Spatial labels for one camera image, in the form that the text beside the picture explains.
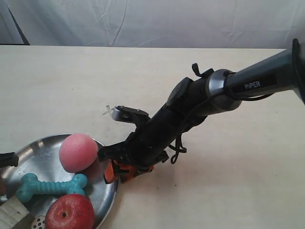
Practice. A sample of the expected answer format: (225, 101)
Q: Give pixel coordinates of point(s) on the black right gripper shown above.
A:
(145, 147)

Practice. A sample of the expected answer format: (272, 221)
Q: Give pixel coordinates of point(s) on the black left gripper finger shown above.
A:
(9, 160)

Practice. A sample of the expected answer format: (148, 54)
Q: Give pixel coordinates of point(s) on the round metal plate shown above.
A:
(41, 157)

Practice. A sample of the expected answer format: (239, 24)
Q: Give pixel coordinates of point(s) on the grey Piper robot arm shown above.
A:
(223, 90)

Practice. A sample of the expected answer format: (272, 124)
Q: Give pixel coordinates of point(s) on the teal bone toy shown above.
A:
(30, 186)

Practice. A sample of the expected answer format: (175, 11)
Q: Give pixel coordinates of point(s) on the wooden cube block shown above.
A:
(14, 215)

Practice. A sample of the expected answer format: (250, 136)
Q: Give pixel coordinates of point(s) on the pink peach ball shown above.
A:
(77, 152)

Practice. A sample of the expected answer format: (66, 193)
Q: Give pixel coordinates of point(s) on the red apple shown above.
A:
(72, 211)

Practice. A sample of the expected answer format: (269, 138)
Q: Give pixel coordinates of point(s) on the white backdrop cloth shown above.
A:
(153, 23)

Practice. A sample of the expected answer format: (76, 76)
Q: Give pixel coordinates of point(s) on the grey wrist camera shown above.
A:
(130, 115)

